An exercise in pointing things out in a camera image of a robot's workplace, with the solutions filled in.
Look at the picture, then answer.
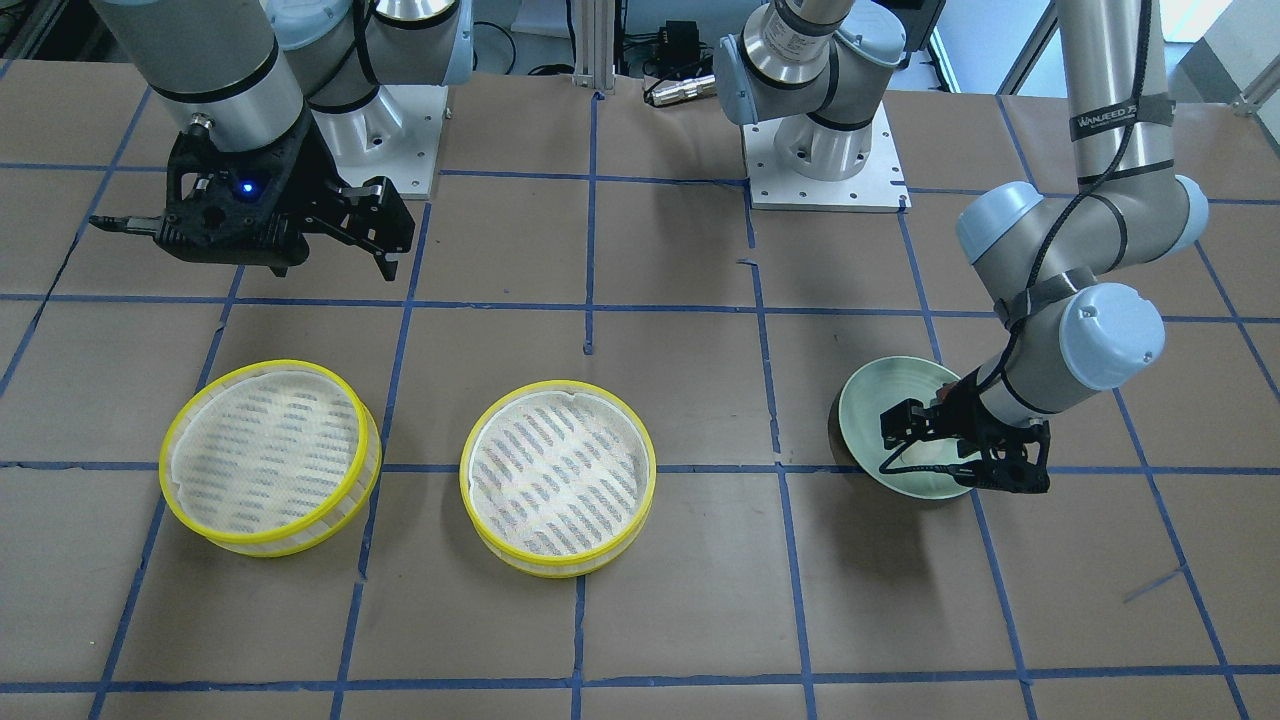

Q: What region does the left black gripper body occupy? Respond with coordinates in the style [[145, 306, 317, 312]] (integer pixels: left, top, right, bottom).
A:
[[879, 378, 1051, 495]]

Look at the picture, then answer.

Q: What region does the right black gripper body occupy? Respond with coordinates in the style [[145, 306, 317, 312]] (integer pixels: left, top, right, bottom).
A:
[[154, 111, 415, 275]]

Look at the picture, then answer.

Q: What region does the yellow steamer basket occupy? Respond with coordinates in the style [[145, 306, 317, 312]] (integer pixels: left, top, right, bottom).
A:
[[460, 379, 657, 579], [157, 359, 383, 559]]

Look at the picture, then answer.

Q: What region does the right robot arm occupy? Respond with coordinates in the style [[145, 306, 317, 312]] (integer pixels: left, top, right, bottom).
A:
[[90, 1, 474, 281]]

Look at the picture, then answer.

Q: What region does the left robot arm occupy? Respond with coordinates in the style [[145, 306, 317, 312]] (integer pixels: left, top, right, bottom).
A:
[[712, 1, 1210, 497]]

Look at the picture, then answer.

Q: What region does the light green plate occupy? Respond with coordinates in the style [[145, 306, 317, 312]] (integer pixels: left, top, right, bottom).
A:
[[837, 356, 972, 500]]

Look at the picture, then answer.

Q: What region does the silver cylindrical connector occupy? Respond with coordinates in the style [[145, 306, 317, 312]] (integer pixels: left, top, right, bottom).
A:
[[643, 76, 717, 108]]

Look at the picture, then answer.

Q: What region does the black power adapter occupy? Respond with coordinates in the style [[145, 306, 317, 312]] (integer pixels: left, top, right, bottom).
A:
[[655, 20, 701, 67]]

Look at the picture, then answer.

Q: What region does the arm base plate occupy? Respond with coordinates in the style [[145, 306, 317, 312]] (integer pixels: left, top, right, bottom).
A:
[[742, 104, 913, 213], [310, 85, 449, 200]]

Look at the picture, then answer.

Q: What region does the aluminium frame post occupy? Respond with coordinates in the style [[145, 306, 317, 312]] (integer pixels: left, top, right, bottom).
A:
[[567, 1, 622, 97]]

